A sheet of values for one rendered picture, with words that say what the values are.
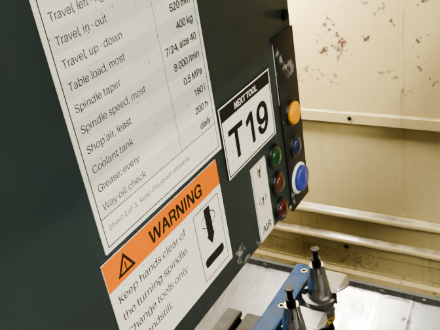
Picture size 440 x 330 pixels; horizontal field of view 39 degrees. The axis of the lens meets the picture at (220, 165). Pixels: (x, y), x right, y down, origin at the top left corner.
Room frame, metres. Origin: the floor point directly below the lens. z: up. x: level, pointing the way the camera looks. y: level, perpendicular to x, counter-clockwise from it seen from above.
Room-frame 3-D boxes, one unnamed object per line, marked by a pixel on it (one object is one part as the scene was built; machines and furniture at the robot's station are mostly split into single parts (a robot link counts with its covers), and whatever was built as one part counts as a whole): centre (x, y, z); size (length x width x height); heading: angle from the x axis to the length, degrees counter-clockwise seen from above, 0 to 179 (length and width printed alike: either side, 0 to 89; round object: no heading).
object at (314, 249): (0.87, -0.14, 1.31); 0.02 x 0.02 x 0.03
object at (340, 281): (0.92, -0.17, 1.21); 0.07 x 0.05 x 0.01; 55
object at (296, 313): (0.78, -0.08, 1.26); 0.04 x 0.04 x 0.07
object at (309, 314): (0.83, -0.11, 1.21); 0.07 x 0.05 x 0.01; 55
